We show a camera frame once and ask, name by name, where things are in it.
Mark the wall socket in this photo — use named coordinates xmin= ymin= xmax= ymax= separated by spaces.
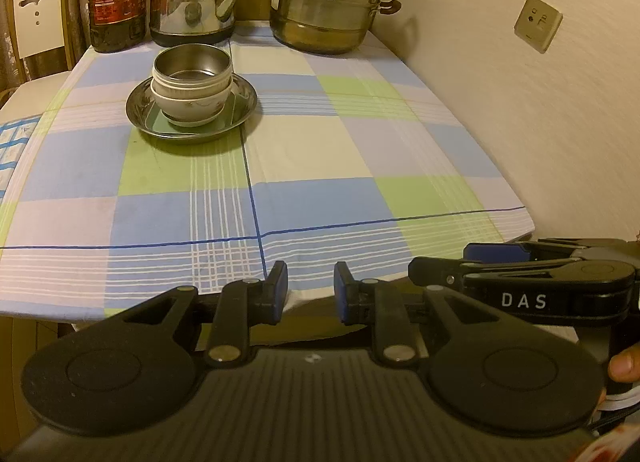
xmin=515 ymin=0 xmax=564 ymax=54

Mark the white chair back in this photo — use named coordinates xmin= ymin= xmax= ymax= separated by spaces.
xmin=12 ymin=0 xmax=71 ymax=75

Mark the blue grid patterned cloth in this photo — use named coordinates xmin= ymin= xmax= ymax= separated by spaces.
xmin=0 ymin=117 xmax=41 ymax=203

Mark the person's right hand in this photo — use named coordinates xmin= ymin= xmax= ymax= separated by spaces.
xmin=607 ymin=342 xmax=640 ymax=384

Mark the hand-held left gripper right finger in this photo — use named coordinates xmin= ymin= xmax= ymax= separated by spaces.
xmin=334 ymin=262 xmax=501 ymax=368

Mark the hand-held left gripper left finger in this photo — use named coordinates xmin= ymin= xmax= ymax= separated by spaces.
xmin=122 ymin=262 xmax=289 ymax=369

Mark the checked tablecloth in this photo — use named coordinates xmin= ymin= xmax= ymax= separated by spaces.
xmin=0 ymin=19 xmax=536 ymax=320

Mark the stainless steel plate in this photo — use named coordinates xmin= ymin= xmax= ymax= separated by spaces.
xmin=126 ymin=74 xmax=258 ymax=144

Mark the white floral ceramic bowl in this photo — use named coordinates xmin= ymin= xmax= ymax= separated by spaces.
xmin=151 ymin=84 xmax=235 ymax=124

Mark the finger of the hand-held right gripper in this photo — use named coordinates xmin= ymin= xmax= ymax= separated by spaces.
xmin=408 ymin=257 xmax=566 ymax=293
xmin=462 ymin=243 xmax=591 ymax=263

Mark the stainless steel bowl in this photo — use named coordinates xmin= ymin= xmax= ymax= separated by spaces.
xmin=153 ymin=44 xmax=233 ymax=80

